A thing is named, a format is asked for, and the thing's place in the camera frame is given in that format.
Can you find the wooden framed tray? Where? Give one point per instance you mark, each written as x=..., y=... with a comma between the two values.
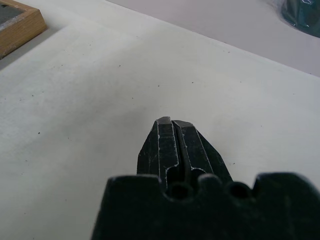
x=17, y=30

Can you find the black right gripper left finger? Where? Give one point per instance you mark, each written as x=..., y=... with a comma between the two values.
x=165, y=150

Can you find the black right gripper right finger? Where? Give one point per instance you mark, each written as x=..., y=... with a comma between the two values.
x=200, y=152

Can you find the dark green plastic bag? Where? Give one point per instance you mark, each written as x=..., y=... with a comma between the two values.
x=301, y=16

